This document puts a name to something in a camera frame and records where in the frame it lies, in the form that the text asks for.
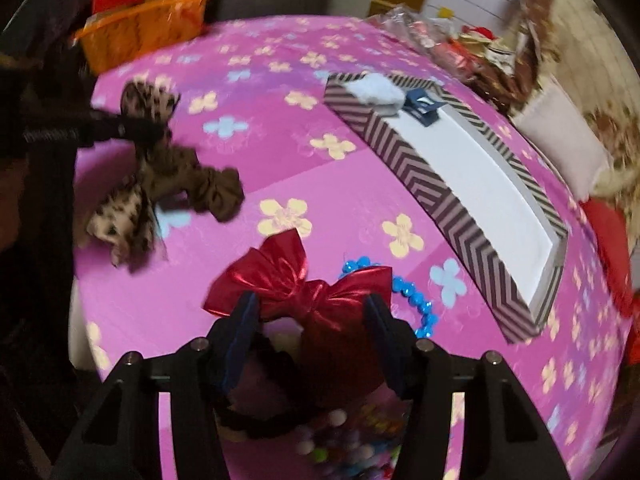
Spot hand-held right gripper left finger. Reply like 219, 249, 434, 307
50, 291, 261, 480

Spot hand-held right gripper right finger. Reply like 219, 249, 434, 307
362, 294, 571, 480

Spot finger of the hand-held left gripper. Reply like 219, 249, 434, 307
75, 110, 168, 149

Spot blue bead bracelet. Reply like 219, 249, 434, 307
337, 256, 438, 341

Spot leopard print hair bow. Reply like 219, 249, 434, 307
75, 80, 246, 273

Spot shiny red hair bow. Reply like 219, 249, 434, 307
202, 228, 396, 408

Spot multicoloured bead bracelet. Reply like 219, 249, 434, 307
295, 407, 407, 480

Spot striped cardboard box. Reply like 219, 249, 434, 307
324, 72, 570, 345

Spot orange plastic basket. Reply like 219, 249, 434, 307
72, 0, 211, 76

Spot pink floral bed sheet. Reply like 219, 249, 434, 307
70, 16, 636, 480

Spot dark blue hair clip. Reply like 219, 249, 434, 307
404, 89, 448, 126

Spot red frilled pillow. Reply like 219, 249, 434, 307
580, 199, 640, 321

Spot white fluffy hair accessory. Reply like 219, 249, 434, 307
345, 74, 407, 111

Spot white pillow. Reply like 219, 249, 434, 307
512, 77, 613, 201

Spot brown patterned blanket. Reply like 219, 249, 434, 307
470, 42, 543, 113

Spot clear plastic bags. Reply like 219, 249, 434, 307
370, 5, 481, 86

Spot red and white plush toy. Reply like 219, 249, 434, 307
460, 25, 502, 45

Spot cream floral blanket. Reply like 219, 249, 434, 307
515, 0, 640, 196

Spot black hair tie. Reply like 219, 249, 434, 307
215, 335, 313, 443

